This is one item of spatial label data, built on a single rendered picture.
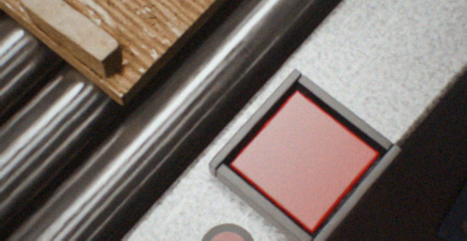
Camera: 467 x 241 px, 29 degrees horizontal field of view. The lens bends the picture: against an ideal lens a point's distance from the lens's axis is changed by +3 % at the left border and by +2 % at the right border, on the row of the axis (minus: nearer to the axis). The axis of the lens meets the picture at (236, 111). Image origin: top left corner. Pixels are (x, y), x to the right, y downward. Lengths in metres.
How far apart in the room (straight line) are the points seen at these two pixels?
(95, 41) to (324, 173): 0.14
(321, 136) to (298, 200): 0.04
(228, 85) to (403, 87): 0.10
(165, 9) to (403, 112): 0.15
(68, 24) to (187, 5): 0.07
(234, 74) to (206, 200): 0.08
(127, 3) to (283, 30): 0.09
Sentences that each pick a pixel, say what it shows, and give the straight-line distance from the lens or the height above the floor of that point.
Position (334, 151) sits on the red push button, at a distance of 0.49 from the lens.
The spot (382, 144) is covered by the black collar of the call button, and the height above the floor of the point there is 0.93.
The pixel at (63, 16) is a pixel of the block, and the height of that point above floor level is 0.96.
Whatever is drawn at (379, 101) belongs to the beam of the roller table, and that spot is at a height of 0.92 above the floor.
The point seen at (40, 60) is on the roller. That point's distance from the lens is 0.54.
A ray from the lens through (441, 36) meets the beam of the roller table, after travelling 0.55.
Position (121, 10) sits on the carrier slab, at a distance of 0.52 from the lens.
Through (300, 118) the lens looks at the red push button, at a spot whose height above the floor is 0.93.
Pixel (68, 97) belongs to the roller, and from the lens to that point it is 0.52.
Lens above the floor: 1.39
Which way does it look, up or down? 69 degrees down
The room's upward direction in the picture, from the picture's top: straight up
